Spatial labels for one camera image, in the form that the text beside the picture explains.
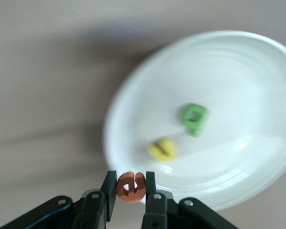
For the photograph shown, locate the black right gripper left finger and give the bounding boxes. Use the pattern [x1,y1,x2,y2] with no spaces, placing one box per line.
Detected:
[0,170,117,229]

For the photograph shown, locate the green foam letter b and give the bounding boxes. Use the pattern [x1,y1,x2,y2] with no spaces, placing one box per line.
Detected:
[180,103,210,138]

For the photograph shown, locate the beige brown plate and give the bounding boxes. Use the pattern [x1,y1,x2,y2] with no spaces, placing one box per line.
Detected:
[103,30,286,212]

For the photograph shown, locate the orange foam letter e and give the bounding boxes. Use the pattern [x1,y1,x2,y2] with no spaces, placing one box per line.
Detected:
[116,171,147,204]

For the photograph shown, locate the yellow foam letter u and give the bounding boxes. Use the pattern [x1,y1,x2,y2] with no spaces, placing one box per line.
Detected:
[147,137,178,163]

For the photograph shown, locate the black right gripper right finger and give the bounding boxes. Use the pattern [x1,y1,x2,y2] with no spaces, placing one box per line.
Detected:
[142,171,239,229]

